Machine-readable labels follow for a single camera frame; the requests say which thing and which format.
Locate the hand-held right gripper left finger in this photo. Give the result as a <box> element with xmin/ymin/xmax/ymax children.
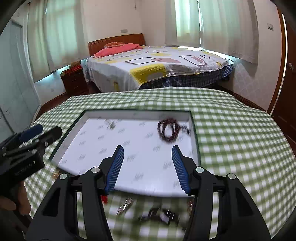
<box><xmin>25</xmin><ymin>145</ymin><xmax>125</xmax><ymax>241</ymax></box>

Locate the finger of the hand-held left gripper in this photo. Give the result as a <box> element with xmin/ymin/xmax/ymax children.
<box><xmin>38</xmin><ymin>126</ymin><xmax>63</xmax><ymax>147</ymax></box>
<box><xmin>20</xmin><ymin>124</ymin><xmax>44</xmax><ymax>142</ymax></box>

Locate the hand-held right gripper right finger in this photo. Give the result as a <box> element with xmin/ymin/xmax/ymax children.
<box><xmin>171</xmin><ymin>145</ymin><xmax>271</xmax><ymax>241</ymax></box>

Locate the green-edged white tray box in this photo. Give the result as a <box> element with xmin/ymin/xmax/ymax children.
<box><xmin>50</xmin><ymin>110</ymin><xmax>200</xmax><ymax>198</ymax></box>

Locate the clear crystal bracelet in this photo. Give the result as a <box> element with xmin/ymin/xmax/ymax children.
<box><xmin>116</xmin><ymin>198</ymin><xmax>136</xmax><ymax>215</ymax></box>

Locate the black knot pendant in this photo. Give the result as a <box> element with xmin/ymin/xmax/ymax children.
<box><xmin>139</xmin><ymin>206</ymin><xmax>185</xmax><ymax>225</ymax></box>

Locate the person's left hand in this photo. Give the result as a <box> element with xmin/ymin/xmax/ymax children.
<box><xmin>0</xmin><ymin>179</ymin><xmax>31</xmax><ymax>215</ymax></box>

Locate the pale wardrobe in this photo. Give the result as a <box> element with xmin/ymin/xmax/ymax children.
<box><xmin>0</xmin><ymin>20</ymin><xmax>42</xmax><ymax>139</ymax></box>

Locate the wooden nightstand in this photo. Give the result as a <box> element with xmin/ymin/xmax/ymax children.
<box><xmin>60</xmin><ymin>68</ymin><xmax>89</xmax><ymax>95</ymax></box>

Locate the green checkered tablecloth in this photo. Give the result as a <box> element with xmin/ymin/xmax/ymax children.
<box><xmin>23</xmin><ymin>88</ymin><xmax>296</xmax><ymax>241</ymax></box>

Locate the blue plaid bed skirt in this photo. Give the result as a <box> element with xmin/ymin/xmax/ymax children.
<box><xmin>139</xmin><ymin>65</ymin><xmax>233</xmax><ymax>90</ymax></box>

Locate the patterned white bedsheet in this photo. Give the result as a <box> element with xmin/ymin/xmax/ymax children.
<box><xmin>86</xmin><ymin>45</ymin><xmax>234</xmax><ymax>93</ymax></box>

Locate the white curtain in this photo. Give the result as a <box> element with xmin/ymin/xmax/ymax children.
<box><xmin>28</xmin><ymin>0</ymin><xmax>97</xmax><ymax>82</ymax></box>
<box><xmin>165</xmin><ymin>0</ymin><xmax>200</xmax><ymax>47</ymax></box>
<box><xmin>199</xmin><ymin>0</ymin><xmax>258</xmax><ymax>64</ymax></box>

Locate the pink pillow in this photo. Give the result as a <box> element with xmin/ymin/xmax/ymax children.
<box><xmin>92</xmin><ymin>43</ymin><xmax>142</xmax><ymax>58</ymax></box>

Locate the wooden headboard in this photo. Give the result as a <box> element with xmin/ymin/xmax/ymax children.
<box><xmin>88</xmin><ymin>34</ymin><xmax>146</xmax><ymax>57</ymax></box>

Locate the red pillow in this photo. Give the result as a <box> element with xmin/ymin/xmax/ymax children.
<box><xmin>104</xmin><ymin>41</ymin><xmax>125</xmax><ymax>49</ymax></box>

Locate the wooden door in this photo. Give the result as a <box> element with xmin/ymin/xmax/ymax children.
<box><xmin>267</xmin><ymin>5</ymin><xmax>296</xmax><ymax>146</ymax></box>

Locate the dark red bead bracelet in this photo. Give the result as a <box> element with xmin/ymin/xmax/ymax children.
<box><xmin>157</xmin><ymin>118</ymin><xmax>192</xmax><ymax>142</ymax></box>

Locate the silver ring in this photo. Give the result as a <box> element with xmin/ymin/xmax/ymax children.
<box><xmin>105</xmin><ymin>119</ymin><xmax>118</xmax><ymax>130</ymax></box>

